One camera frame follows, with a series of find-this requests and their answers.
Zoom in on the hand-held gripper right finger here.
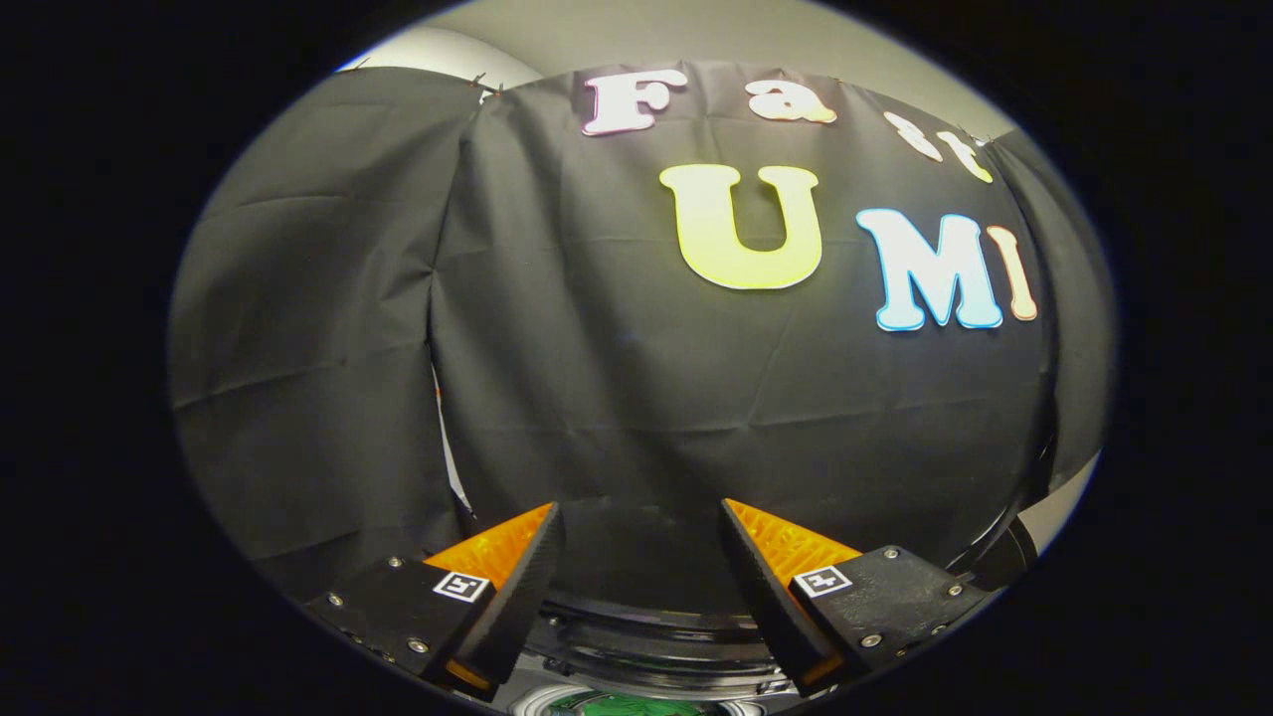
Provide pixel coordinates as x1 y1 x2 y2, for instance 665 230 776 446
718 497 996 697

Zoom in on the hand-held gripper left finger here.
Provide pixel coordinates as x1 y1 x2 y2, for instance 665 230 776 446
303 502 568 702

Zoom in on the grey washing machine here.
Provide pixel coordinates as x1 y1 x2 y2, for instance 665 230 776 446
492 597 812 716

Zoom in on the green polo shirt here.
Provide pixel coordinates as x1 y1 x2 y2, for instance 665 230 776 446
545 691 702 716

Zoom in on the black backdrop cloth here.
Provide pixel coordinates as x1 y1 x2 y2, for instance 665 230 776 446
169 62 1110 598

